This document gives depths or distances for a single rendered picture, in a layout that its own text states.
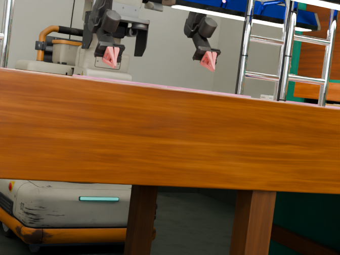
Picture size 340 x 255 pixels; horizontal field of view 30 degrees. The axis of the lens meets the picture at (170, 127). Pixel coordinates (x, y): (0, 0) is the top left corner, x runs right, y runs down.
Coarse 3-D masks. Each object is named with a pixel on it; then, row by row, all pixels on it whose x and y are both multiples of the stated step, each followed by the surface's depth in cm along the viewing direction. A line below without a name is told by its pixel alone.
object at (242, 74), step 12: (252, 0) 207; (264, 0) 226; (276, 0) 219; (288, 0) 214; (252, 12) 207; (252, 36) 209; (240, 60) 208; (240, 72) 208; (252, 72) 211; (240, 84) 208; (276, 84) 215; (276, 96) 215
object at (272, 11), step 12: (168, 0) 211; (180, 0) 210; (192, 0) 213; (204, 0) 215; (216, 0) 218; (228, 0) 220; (240, 0) 223; (216, 12) 217; (228, 12) 218; (240, 12) 220; (264, 12) 226; (276, 12) 228; (300, 12) 234; (312, 12) 238; (300, 24) 232; (312, 24) 234
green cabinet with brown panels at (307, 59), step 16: (320, 16) 264; (304, 32) 273; (320, 32) 263; (336, 32) 254; (304, 48) 272; (320, 48) 262; (336, 48) 253; (304, 64) 271; (320, 64) 261; (336, 64) 252; (288, 80) 278; (336, 80) 250
